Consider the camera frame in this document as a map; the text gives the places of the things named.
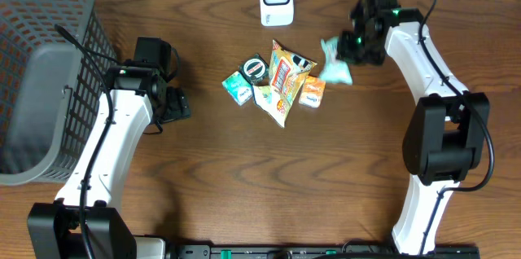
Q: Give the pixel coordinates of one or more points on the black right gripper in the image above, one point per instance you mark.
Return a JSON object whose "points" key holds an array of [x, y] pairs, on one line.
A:
{"points": [[345, 50]]}

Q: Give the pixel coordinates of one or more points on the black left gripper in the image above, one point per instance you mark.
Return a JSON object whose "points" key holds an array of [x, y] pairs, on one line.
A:
{"points": [[174, 104]]}

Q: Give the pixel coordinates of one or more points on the light teal snack packet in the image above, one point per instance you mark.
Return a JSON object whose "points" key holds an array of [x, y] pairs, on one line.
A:
{"points": [[335, 71]]}

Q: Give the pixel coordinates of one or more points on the teal white tissue packet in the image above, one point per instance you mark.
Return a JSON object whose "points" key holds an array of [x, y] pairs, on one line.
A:
{"points": [[238, 88]]}

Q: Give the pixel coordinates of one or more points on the orange snack packet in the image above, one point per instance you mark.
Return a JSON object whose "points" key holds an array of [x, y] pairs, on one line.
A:
{"points": [[312, 92]]}

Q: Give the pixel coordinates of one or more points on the yellow red snack bag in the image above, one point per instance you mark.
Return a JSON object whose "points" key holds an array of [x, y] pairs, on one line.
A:
{"points": [[287, 74]]}

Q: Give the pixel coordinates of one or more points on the dark green round packet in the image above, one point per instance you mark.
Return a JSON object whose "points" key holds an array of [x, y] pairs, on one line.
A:
{"points": [[254, 70]]}

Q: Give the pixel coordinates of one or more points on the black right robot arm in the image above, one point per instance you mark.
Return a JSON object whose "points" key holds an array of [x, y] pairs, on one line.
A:
{"points": [[447, 131]]}

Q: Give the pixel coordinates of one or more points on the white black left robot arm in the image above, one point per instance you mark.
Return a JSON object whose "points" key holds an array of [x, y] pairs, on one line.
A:
{"points": [[84, 220]]}

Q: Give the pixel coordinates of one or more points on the dark grey plastic mesh basket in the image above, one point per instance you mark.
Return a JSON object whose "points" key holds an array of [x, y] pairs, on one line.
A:
{"points": [[49, 91]]}

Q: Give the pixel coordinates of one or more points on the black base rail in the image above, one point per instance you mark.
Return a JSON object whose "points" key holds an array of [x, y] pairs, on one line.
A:
{"points": [[199, 251]]}

